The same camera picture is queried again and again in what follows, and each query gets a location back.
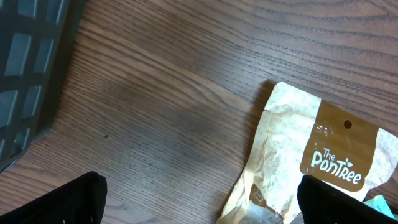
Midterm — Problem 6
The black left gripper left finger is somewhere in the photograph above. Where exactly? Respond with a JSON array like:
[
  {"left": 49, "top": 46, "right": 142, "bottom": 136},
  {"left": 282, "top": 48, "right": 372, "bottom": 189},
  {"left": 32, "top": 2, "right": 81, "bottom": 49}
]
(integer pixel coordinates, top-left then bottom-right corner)
[{"left": 1, "top": 172, "right": 108, "bottom": 224}]

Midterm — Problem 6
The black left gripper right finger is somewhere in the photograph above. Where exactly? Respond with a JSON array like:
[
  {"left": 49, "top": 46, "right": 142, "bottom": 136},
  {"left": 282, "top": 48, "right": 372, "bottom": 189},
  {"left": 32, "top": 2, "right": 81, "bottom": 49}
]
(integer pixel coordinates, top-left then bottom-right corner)
[{"left": 297, "top": 175, "right": 397, "bottom": 224}]

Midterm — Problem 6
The teal tissue pack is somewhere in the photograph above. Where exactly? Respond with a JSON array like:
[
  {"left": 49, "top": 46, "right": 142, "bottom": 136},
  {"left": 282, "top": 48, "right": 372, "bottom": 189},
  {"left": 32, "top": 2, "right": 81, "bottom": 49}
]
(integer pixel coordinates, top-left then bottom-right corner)
[{"left": 363, "top": 195, "right": 397, "bottom": 220}]

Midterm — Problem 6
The brown snack packet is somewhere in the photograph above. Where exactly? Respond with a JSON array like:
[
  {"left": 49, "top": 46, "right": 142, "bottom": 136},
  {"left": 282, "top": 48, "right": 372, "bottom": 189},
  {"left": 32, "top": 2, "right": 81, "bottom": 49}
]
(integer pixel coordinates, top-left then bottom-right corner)
[{"left": 218, "top": 82, "right": 397, "bottom": 223}]

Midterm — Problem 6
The grey plastic shopping basket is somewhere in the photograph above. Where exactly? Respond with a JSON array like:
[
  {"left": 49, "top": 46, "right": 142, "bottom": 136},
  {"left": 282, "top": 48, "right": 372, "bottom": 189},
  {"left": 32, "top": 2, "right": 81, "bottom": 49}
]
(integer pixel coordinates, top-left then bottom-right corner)
[{"left": 1, "top": 0, "right": 85, "bottom": 171}]

